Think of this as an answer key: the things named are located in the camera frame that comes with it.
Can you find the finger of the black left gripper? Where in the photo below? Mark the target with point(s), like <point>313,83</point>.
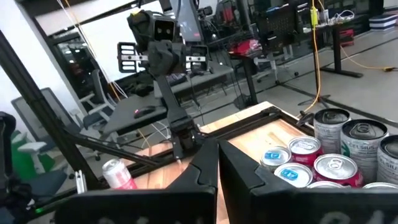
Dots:
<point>177,59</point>
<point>158,59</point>

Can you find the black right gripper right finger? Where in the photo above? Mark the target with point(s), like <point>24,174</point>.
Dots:
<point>248,193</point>

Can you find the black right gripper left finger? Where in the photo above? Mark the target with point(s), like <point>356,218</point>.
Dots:
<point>199,180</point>

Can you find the tall silver palm-print can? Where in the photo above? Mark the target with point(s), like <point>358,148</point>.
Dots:
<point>388,158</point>
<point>362,140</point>
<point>329,124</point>

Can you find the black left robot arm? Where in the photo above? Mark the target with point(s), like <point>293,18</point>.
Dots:
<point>174,102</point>

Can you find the red bag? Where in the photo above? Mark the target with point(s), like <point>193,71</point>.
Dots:
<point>245,48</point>

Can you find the black computer mouse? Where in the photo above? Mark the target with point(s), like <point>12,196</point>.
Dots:
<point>144,111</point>

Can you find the grey side desk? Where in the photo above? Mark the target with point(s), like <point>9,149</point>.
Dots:
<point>130,121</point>

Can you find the grey office chair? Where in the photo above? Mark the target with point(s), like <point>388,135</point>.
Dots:
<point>96,90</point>
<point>40,115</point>

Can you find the silver diet cola can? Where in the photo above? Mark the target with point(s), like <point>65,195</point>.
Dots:
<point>118,174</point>

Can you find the black pegboard panel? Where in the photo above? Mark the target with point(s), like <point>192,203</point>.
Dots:
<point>276,28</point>

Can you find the black tripod base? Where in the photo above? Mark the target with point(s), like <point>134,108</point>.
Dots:
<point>314,100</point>

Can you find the black desk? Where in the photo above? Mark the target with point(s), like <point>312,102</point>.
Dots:
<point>337,53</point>

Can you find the red crate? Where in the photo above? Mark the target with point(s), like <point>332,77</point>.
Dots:
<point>346,36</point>

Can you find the green chair seat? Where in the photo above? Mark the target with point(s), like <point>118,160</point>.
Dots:
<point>21,155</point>

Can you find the black chair back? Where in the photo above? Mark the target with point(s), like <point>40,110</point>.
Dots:
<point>6,140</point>

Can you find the stacked white boxes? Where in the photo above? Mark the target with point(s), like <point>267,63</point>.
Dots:
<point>383,21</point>

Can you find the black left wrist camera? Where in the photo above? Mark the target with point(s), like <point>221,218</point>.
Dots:
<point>155,28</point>

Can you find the black pedestal table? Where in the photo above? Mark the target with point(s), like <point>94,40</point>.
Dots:
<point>250,81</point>

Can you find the white bracket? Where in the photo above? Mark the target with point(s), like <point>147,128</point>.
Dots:
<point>80,182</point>

